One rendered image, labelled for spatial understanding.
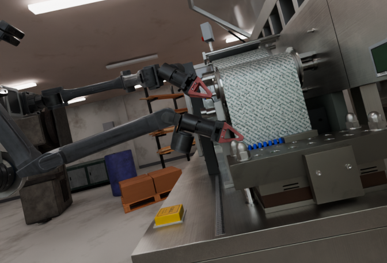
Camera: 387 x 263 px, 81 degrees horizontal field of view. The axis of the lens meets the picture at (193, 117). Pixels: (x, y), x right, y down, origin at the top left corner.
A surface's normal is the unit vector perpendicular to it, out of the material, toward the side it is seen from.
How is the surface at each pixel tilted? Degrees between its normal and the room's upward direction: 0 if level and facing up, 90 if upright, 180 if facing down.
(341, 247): 90
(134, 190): 90
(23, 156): 85
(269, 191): 90
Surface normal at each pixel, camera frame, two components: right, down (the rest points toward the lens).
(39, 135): 0.22, -0.06
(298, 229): -0.09, -0.01
